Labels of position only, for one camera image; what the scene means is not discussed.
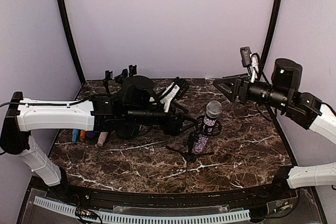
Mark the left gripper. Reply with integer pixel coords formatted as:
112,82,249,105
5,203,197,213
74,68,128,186
125,101,198,135

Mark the black shock mount tripod stand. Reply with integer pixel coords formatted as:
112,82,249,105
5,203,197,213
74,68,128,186
166,120,222,188

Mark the silver glitter microphone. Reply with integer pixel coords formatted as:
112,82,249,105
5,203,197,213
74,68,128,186
194,100,222,154

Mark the black stand of pink microphone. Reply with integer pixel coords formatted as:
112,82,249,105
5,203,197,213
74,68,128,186
115,123,140,140

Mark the black stand of orange microphone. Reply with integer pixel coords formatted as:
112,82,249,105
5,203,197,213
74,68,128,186
128,65,138,77

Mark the black stand of purple microphone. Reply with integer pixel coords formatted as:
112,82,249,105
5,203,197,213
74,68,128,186
114,69,129,85

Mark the pale pink toy microphone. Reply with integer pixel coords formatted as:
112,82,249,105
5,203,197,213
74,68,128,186
97,132,109,147

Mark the black stand of blue microphone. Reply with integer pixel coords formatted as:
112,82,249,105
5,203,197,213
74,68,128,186
103,70,113,94

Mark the purple toy microphone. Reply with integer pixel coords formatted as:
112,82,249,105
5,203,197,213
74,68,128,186
86,131,96,138

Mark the orange toy microphone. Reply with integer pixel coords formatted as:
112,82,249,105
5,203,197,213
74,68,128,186
79,130,86,140

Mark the blue toy microphone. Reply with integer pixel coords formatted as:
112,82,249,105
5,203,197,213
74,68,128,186
72,129,81,142

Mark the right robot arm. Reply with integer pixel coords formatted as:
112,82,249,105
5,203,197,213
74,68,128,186
213,58,335,200

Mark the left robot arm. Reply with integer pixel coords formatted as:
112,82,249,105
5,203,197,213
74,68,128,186
1,75,197,201

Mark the black front rail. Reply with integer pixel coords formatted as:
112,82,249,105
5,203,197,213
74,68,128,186
48,168,299,209

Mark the right black corner post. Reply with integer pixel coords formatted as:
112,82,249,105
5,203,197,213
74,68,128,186
261,0,281,63

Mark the black corner post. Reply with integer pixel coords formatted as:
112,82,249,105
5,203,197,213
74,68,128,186
261,0,281,63
57,0,86,85

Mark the white slotted cable duct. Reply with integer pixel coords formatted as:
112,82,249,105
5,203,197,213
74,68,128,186
33,196,250,224

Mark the left black corner post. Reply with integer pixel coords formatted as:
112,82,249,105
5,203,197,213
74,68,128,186
57,0,86,85

